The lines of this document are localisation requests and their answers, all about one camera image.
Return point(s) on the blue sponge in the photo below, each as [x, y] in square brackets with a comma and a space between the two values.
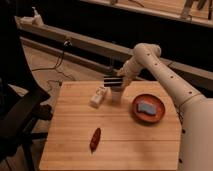
[146, 108]

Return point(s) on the red sausage toy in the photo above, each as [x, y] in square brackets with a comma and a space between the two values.
[95, 139]

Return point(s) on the black striped eraser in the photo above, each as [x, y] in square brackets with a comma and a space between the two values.
[113, 81]

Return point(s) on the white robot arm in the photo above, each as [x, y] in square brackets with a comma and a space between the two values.
[196, 142]

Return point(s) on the white ceramic cup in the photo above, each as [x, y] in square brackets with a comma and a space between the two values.
[116, 94]

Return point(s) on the white pump dispenser bottle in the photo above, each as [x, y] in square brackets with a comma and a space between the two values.
[37, 18]

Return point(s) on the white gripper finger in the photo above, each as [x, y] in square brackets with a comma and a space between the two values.
[125, 82]

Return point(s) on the black office chair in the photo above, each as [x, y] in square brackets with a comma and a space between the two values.
[20, 95]

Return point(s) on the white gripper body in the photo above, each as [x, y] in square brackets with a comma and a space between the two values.
[130, 69]

